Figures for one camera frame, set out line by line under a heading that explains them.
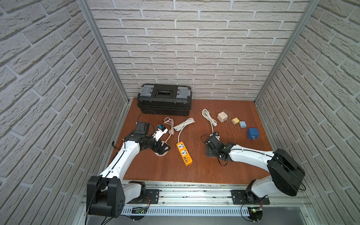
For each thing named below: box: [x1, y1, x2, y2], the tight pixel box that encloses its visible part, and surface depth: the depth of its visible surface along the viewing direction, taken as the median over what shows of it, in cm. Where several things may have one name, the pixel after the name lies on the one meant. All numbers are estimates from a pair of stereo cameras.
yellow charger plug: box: [231, 117, 240, 125], surface depth 107 cm
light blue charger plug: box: [239, 120, 248, 128], surface depth 105 cm
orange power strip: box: [176, 141, 193, 166], surface depth 89 cm
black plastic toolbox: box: [136, 83, 193, 117], surface depth 102 cm
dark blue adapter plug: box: [247, 127, 260, 141], surface depth 97 cm
